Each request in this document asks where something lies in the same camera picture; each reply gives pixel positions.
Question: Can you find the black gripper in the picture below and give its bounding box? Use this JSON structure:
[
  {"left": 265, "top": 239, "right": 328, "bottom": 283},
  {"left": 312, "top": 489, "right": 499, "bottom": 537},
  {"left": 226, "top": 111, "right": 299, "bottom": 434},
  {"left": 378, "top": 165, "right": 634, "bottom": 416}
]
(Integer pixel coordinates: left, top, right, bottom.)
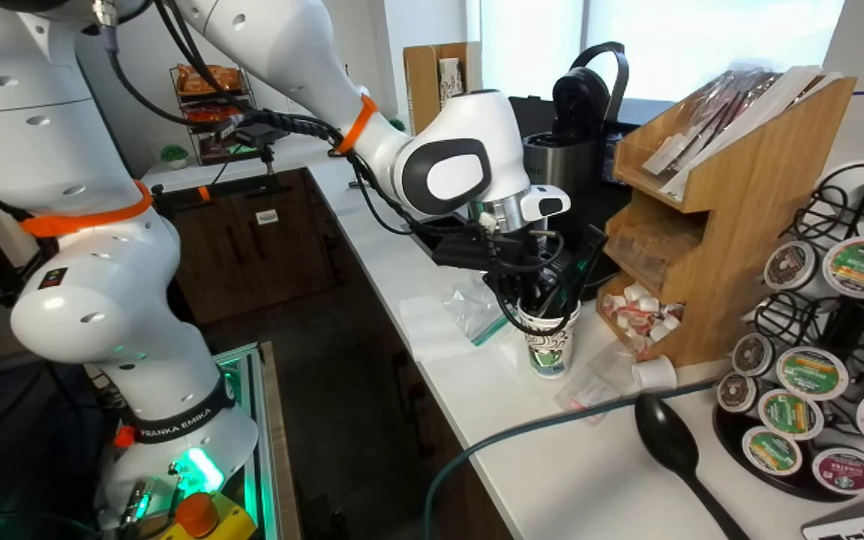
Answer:
[{"left": 481, "top": 226, "right": 597, "bottom": 332}]

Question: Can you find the patterned paper coffee cup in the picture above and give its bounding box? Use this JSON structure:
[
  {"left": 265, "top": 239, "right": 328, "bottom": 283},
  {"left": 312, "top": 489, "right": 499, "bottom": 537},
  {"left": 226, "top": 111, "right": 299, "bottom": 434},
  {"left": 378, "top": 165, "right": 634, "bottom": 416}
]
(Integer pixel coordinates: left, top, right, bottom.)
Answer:
[{"left": 521, "top": 297, "right": 584, "bottom": 382}]

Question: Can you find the black coffee pod machine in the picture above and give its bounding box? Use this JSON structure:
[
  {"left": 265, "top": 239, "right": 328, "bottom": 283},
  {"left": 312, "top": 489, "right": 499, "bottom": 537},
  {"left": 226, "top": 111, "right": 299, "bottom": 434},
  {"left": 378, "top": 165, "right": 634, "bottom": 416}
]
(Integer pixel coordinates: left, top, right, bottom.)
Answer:
[{"left": 520, "top": 38, "right": 637, "bottom": 208}]

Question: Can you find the brown label coffee pod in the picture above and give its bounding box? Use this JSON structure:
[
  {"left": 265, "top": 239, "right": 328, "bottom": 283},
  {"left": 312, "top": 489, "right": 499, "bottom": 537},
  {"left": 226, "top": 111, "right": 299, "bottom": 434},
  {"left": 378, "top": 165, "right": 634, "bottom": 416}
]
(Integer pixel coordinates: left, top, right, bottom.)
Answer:
[
  {"left": 725, "top": 331, "right": 780, "bottom": 382},
  {"left": 758, "top": 236, "right": 826, "bottom": 297},
  {"left": 714, "top": 370, "right": 764, "bottom": 416}
]

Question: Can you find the clear zip bag green seal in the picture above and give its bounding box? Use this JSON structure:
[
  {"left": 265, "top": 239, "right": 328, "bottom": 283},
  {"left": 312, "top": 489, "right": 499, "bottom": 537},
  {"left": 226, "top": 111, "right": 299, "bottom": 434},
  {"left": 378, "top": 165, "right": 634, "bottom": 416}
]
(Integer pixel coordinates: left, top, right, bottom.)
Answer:
[{"left": 443, "top": 286, "right": 516, "bottom": 352}]

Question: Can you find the clear plastic straw container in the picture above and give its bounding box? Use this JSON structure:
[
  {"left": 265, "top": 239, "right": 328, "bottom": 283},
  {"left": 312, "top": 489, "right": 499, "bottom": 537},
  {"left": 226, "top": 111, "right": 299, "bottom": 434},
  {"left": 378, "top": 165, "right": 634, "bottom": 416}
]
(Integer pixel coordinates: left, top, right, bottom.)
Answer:
[{"left": 551, "top": 342, "right": 654, "bottom": 414}]

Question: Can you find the small white creamer cup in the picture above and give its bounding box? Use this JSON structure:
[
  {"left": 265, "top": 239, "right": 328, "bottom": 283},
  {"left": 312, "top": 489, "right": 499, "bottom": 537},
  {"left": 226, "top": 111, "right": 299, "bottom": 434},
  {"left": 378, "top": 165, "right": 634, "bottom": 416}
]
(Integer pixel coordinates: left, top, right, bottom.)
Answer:
[{"left": 634, "top": 355, "right": 681, "bottom": 394}]

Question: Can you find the black plastic spoon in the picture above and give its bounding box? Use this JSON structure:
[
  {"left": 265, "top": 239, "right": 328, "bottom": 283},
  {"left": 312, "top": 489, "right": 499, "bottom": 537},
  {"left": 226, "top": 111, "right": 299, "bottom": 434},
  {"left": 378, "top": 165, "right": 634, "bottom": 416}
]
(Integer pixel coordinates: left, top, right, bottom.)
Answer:
[{"left": 634, "top": 394, "right": 754, "bottom": 540}]

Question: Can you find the wooden condiment organiser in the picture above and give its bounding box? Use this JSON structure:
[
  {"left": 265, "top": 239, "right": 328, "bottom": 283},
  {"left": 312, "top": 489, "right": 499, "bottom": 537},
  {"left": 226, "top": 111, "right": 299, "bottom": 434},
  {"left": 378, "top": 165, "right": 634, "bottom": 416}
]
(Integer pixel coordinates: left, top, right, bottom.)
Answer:
[{"left": 595, "top": 63, "right": 861, "bottom": 370}]

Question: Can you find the wooden box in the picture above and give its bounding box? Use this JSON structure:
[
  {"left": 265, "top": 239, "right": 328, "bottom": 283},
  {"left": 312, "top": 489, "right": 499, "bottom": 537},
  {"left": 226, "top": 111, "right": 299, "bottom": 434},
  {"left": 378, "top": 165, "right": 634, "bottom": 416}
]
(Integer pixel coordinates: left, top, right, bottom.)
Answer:
[{"left": 401, "top": 38, "right": 485, "bottom": 135}]

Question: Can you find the silver packets bundle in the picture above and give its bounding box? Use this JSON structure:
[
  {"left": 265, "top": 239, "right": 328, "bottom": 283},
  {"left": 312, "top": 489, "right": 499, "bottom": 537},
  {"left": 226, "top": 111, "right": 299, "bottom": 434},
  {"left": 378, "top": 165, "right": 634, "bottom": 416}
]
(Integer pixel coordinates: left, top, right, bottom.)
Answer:
[{"left": 638, "top": 63, "right": 829, "bottom": 204}]

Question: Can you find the dark brown cabinet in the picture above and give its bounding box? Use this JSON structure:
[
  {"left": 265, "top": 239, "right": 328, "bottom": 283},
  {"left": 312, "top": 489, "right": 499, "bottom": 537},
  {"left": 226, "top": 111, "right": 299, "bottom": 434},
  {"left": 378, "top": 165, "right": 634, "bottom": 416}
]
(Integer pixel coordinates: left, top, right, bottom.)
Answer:
[{"left": 152, "top": 165, "right": 378, "bottom": 336}]

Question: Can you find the yellow emergency stop box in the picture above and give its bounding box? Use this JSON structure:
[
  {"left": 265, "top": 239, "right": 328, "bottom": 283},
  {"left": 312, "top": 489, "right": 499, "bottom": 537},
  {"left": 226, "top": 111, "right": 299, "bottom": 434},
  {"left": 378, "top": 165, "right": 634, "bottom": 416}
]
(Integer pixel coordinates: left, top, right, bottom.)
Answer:
[{"left": 152, "top": 493, "right": 259, "bottom": 540}]

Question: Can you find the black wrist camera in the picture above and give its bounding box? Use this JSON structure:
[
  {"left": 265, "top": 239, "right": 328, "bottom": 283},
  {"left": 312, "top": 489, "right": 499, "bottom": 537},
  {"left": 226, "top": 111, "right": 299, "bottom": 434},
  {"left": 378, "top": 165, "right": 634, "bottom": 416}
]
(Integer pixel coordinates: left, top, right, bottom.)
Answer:
[{"left": 418, "top": 218, "right": 516, "bottom": 274}]

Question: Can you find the orange arm strap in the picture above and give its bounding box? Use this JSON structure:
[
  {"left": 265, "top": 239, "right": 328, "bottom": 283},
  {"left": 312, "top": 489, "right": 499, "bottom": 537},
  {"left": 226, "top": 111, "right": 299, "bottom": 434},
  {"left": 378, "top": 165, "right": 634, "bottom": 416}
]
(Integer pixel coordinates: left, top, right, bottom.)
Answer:
[
  {"left": 18, "top": 184, "right": 156, "bottom": 243},
  {"left": 332, "top": 92, "right": 385, "bottom": 160}
]

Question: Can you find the black wire pod carousel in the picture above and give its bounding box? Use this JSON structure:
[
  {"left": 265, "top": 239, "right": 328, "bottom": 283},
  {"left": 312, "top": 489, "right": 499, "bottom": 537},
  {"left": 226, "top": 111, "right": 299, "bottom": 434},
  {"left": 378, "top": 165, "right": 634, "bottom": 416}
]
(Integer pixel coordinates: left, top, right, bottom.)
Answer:
[{"left": 711, "top": 161, "right": 864, "bottom": 505}]

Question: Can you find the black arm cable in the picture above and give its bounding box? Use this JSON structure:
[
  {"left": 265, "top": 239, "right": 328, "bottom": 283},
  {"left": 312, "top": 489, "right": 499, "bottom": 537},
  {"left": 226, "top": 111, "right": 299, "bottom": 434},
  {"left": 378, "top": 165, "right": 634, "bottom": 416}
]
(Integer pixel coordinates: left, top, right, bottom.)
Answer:
[{"left": 106, "top": 0, "right": 516, "bottom": 249}]

